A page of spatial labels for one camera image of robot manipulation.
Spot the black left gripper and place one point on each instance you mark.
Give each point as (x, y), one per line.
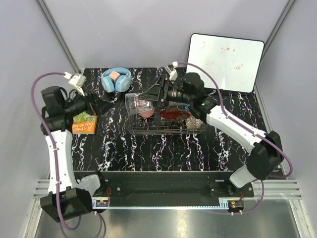
(103, 105)

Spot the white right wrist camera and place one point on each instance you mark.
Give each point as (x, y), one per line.
(171, 70)

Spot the light blue headphones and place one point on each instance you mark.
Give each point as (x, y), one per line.
(122, 84)

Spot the red floral plate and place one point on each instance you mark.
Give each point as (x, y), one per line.
(174, 114)

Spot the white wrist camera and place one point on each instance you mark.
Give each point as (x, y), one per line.
(171, 70)
(76, 81)

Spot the pink plastic cup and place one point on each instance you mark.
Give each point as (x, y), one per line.
(148, 113)

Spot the wire dish rack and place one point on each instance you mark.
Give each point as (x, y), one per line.
(156, 125)

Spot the pink cube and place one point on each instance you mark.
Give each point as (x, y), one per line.
(114, 75)

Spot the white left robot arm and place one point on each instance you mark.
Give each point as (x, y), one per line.
(67, 197)

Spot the blue triangle-pattern bowl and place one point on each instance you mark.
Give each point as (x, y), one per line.
(186, 107)

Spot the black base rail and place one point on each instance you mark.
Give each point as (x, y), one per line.
(171, 190)

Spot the clear glass tumbler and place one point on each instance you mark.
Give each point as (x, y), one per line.
(134, 105)

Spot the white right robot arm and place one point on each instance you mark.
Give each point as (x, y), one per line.
(265, 152)

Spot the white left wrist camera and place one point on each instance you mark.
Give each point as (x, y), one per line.
(76, 81)

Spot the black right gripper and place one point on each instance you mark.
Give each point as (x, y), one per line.
(153, 93)

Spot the orange treehouse book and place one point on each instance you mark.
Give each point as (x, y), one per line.
(84, 123)

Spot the white whiteboard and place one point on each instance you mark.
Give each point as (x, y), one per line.
(232, 62)

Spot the brown floral-pattern bowl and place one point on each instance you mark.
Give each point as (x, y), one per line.
(193, 123)

